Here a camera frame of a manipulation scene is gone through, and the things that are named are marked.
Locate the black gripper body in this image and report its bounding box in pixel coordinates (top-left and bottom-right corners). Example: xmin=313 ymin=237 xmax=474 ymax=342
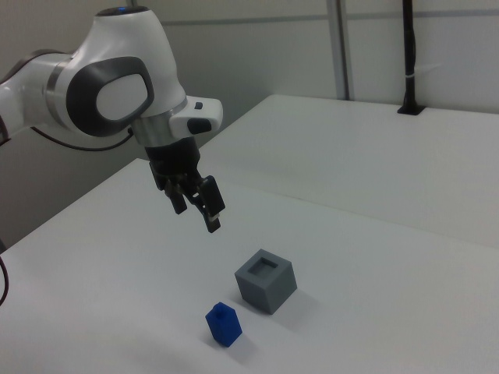
xmin=144 ymin=136 xmax=203 ymax=192

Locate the blue block with knob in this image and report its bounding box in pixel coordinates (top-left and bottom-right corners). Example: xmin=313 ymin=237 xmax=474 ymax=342
xmin=205 ymin=302 xmax=243 ymax=348

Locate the grey hollow cuboid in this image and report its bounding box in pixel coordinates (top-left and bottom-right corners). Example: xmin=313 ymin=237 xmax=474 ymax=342
xmin=234 ymin=248 xmax=299 ymax=316

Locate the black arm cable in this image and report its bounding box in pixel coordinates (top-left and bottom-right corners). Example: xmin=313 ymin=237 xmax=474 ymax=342
xmin=30 ymin=126 xmax=136 ymax=152

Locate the thin dark cable loop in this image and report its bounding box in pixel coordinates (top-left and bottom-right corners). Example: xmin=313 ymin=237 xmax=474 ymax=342
xmin=0 ymin=256 xmax=10 ymax=309

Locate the grey partition post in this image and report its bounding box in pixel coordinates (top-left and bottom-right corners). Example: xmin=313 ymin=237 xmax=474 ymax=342
xmin=334 ymin=0 xmax=355 ymax=101

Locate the black camera stand pole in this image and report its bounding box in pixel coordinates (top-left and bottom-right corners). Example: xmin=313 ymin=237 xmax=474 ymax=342
xmin=397 ymin=0 xmax=426 ymax=116

